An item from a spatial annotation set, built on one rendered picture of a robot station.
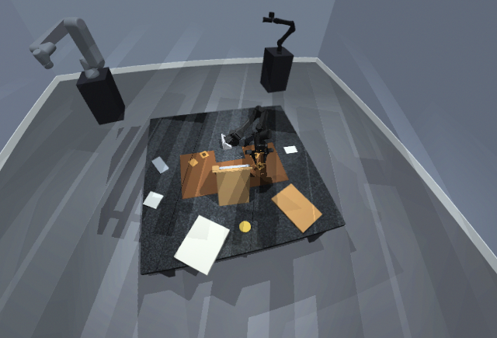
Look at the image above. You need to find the yellow round disc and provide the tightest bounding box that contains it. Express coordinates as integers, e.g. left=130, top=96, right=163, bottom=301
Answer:
left=239, top=221, right=251, bottom=232

